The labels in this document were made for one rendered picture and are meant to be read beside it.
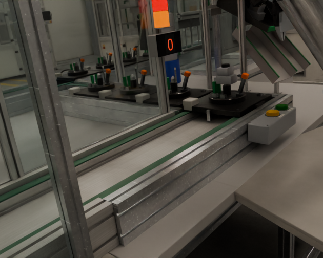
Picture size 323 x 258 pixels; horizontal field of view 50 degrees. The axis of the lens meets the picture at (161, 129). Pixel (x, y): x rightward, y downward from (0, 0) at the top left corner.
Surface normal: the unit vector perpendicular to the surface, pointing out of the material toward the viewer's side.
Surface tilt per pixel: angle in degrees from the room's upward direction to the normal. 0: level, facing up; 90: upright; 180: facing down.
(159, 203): 90
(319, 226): 0
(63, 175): 90
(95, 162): 90
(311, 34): 124
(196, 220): 0
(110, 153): 90
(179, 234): 0
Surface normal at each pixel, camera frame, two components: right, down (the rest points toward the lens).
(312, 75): -0.65, 0.32
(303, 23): -0.50, 0.79
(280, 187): -0.11, -0.94
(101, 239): 0.75, 0.14
